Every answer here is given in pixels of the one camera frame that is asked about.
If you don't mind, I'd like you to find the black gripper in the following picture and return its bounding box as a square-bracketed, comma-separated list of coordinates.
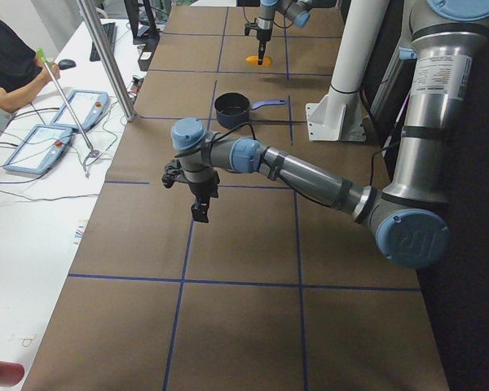
[188, 171, 220, 223]
[257, 28, 271, 65]

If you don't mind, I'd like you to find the yellow corn cob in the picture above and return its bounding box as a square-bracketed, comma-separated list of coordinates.
[245, 55, 273, 67]

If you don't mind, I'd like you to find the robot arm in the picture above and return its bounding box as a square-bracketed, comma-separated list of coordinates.
[162, 1, 489, 269]
[245, 0, 337, 66]

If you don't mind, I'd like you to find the dark blue saucepan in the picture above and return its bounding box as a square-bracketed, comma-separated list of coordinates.
[214, 92, 287, 129]

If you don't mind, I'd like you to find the metal rod green tip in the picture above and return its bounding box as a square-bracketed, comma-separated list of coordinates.
[36, 48, 100, 158]

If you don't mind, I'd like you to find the teach pendant far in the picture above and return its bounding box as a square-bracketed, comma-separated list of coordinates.
[51, 90, 110, 133]

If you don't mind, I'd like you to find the teach pendant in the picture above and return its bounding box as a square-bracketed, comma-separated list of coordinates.
[51, 90, 110, 133]
[4, 125, 74, 175]

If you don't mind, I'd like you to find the black keyboard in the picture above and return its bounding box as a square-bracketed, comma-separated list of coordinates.
[89, 21, 118, 63]

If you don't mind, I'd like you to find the teach pendant near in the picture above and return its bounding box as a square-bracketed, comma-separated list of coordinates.
[4, 125, 74, 175]

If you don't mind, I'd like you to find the black computer mouse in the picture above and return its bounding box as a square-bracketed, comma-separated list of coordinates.
[58, 59, 77, 70]

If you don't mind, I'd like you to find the person in black shirt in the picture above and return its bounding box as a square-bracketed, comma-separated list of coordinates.
[0, 20, 60, 113]

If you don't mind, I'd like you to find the red object at edge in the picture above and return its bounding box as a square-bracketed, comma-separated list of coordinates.
[0, 361, 25, 387]

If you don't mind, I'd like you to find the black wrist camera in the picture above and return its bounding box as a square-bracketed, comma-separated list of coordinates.
[161, 159, 187, 189]
[244, 22, 258, 36]

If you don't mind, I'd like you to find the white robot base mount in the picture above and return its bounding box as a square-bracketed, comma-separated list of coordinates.
[306, 0, 390, 143]

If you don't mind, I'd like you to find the aluminium frame post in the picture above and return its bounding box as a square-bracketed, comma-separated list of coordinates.
[77, 0, 136, 122]

